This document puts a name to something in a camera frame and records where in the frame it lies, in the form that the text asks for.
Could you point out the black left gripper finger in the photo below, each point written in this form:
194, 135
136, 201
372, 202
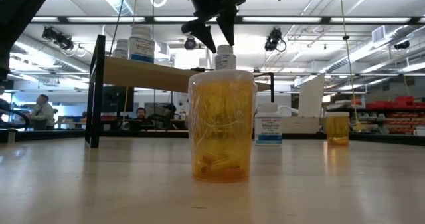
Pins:
229, 24
201, 33

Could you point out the white melatonin bottle blue label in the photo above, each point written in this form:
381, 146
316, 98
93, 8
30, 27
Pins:
225, 61
141, 49
121, 52
268, 127

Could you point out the orange pill bottle white cap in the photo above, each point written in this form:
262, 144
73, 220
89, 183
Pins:
221, 124
337, 129

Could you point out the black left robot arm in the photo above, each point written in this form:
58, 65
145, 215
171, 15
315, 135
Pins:
16, 11

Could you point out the black ceiling-hung device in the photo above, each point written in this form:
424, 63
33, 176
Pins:
401, 44
58, 38
190, 43
273, 39

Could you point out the black overhead beam with lights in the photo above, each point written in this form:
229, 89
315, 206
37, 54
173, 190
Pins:
149, 19

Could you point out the person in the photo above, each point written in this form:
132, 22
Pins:
41, 114
142, 112

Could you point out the white ceiling vent unit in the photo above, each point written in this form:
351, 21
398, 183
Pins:
378, 34

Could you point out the white panel board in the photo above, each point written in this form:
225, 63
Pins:
312, 97

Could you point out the black monitor screen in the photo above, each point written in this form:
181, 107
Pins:
113, 99

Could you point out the beige cardboard box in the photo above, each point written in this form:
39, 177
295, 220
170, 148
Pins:
302, 125

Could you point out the red storage bin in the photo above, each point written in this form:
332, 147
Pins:
375, 105
404, 100

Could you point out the storage rack with bins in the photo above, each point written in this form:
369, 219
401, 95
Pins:
375, 121

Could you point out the wooden shelf black metal frame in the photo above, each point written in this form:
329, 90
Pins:
149, 76

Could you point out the black aluminium table frame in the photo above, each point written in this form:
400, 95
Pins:
50, 135

